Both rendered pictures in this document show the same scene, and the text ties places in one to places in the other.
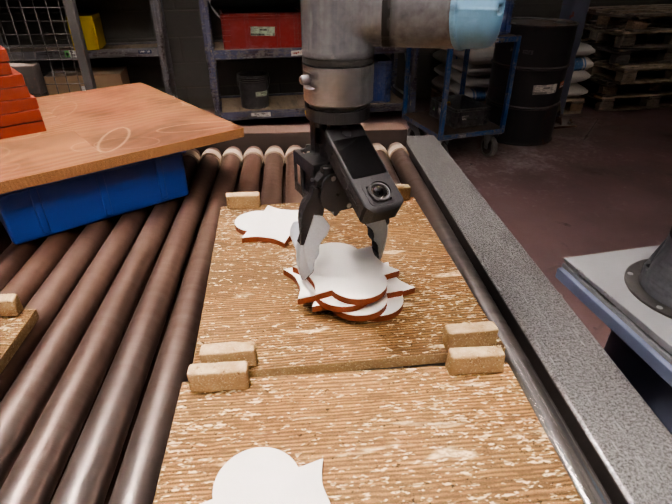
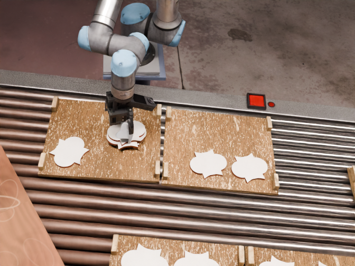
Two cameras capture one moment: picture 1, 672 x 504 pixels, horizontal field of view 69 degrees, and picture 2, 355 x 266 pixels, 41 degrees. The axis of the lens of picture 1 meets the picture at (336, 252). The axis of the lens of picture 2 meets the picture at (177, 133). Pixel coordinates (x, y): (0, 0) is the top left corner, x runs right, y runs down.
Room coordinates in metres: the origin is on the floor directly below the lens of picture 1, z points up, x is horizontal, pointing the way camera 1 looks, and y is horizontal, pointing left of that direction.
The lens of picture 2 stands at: (0.37, 1.06, 2.29)
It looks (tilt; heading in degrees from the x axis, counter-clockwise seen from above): 50 degrees down; 269
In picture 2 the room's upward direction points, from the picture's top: 10 degrees clockwise
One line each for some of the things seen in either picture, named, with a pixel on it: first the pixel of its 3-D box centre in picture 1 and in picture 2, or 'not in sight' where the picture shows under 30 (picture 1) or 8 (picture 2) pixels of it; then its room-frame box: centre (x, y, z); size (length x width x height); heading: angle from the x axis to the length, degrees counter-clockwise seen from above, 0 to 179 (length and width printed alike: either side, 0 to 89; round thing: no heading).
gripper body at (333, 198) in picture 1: (334, 155); (120, 105); (0.55, 0.00, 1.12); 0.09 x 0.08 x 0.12; 26
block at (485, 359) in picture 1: (475, 360); (168, 113); (0.38, -0.15, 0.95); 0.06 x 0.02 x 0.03; 95
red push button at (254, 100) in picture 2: not in sight; (256, 101); (0.04, -0.32, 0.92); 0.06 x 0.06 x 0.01; 5
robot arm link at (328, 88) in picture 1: (335, 85); (122, 88); (0.54, 0.00, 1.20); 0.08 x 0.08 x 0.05
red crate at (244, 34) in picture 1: (260, 28); not in sight; (4.58, 0.65, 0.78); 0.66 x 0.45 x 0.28; 102
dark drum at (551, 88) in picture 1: (526, 81); not in sight; (4.09, -1.54, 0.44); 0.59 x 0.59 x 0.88
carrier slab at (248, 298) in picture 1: (332, 266); (104, 139); (0.60, 0.01, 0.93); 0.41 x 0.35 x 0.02; 7
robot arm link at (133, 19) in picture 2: not in sight; (136, 21); (0.58, -0.53, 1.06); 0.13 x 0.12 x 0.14; 171
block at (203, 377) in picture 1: (219, 376); (165, 171); (0.36, 0.12, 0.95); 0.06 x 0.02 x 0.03; 95
